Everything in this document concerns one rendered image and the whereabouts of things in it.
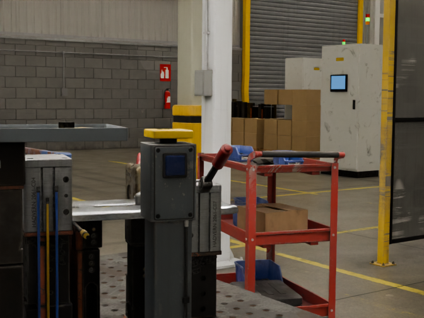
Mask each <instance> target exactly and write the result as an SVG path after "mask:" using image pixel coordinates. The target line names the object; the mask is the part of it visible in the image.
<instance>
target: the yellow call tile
mask: <svg viewBox="0 0 424 318"><path fill-rule="evenodd" d="M144 136H145V137H148V138H153V139H160V143H165V144H172V143H177V139H189V138H193V131H192V130H188V129H145V130H144Z"/></svg>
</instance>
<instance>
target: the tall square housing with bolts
mask: <svg viewBox="0 0 424 318"><path fill-rule="evenodd" d="M72 166H73V160H72V158H70V157H68V156H66V155H63V154H47V155H25V185H24V189H22V203H23V292H24V294H25V296H23V301H24V318H73V305H72V303H71V301H70V299H69V235H72V234H73V207H72Z"/></svg>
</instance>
